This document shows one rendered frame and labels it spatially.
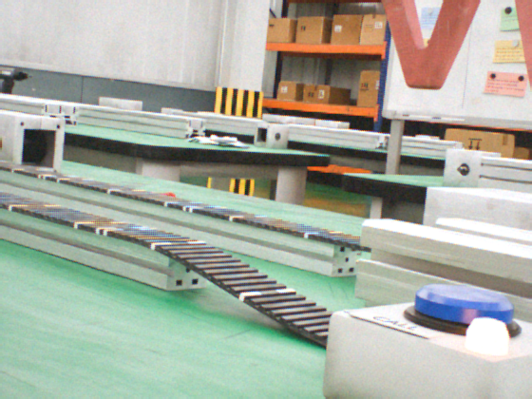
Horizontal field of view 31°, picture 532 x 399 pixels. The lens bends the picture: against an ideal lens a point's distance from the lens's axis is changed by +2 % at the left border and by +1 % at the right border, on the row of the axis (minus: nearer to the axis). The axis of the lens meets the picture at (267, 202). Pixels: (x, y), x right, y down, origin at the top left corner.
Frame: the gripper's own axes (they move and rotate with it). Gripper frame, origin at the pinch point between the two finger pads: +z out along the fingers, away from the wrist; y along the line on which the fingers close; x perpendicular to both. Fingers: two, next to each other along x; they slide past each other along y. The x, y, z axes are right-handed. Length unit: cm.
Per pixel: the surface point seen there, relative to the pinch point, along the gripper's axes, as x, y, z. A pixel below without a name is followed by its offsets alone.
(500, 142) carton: 237, 406, 8
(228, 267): 27.3, 12.6, 13.8
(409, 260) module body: 9.3, 9.0, 9.8
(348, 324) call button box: 2.9, -4.1, 10.6
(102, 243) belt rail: 40.3, 11.0, 14.2
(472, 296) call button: -0.7, -0.7, 8.9
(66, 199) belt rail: 74, 30, 15
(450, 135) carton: 263, 400, 6
